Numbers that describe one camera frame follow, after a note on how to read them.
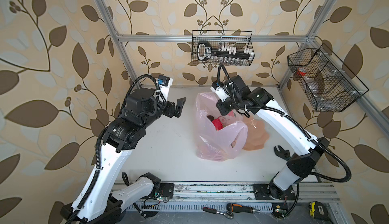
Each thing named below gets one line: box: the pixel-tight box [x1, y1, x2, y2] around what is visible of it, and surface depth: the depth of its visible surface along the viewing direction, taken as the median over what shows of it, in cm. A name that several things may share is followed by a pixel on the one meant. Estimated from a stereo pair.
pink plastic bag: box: [195, 92, 249, 162], surface depth 72 cm
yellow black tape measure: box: [308, 201, 329, 222], surface depth 68 cm
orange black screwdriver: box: [226, 202, 260, 214], surface depth 69 cm
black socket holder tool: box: [197, 40, 255, 61], surface depth 84 cm
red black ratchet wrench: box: [202, 206, 235, 220], surface depth 69 cm
